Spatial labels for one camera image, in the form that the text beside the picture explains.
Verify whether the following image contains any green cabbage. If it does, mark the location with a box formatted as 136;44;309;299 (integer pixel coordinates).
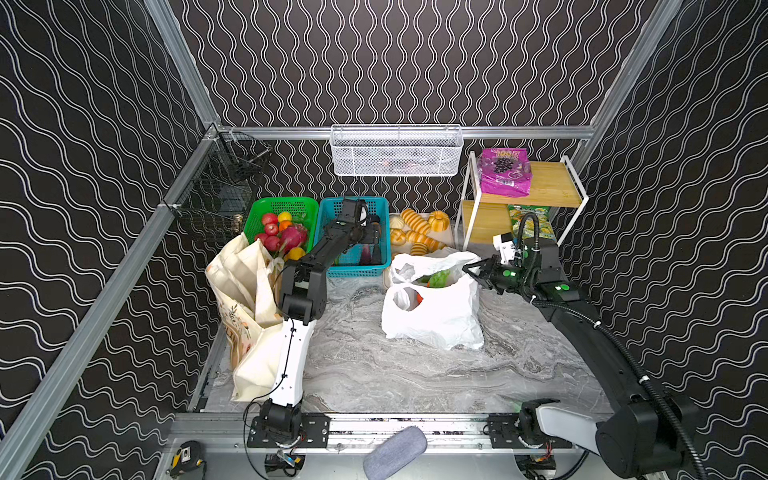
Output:
420;270;451;288

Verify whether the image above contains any white plastic bag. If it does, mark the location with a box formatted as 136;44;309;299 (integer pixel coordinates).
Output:
381;249;484;350

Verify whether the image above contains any cream canvas tote bag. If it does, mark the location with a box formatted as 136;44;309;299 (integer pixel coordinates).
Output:
205;234;285;402

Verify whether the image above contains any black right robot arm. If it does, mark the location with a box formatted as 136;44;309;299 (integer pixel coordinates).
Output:
462;213;706;479

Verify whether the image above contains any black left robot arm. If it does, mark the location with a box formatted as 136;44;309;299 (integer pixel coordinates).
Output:
254;198;378;448

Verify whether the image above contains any teal plastic basket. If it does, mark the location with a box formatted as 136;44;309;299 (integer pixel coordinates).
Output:
312;196;392;278

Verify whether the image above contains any beige bread tray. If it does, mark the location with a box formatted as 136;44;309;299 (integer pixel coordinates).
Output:
389;213;455;255

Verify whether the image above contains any long striped bread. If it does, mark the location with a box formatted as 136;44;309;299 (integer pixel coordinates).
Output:
406;230;446;252

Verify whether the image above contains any green plastic basket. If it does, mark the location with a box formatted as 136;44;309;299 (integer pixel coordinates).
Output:
243;197;319;260

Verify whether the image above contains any green yellow snack bag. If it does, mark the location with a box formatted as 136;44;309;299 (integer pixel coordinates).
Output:
508;205;556;240

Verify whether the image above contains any pumpkin shaped bread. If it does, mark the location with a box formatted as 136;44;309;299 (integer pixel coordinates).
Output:
427;211;451;233

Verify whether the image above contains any pink dragon fruit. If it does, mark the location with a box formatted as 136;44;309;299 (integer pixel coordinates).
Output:
278;224;308;254

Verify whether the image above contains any left purple snack bag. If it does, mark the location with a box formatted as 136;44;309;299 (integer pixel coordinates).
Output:
477;148;533;198

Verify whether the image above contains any white wooden two-tier shelf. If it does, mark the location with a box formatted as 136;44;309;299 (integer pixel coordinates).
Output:
453;153;589;250

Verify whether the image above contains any floral canvas tote bag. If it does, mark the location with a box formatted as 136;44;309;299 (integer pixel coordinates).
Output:
218;255;285;368

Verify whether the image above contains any grey cloth pad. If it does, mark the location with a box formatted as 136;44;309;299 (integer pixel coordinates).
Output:
363;426;428;480

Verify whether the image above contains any yellow black tape measure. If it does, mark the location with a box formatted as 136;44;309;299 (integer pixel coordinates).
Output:
166;440;207;479

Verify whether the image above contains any white wire wall basket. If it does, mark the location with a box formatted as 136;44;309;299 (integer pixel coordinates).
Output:
330;124;464;177

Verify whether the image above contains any black wire wall basket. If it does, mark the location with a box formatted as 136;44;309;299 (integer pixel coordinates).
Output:
171;131;275;245

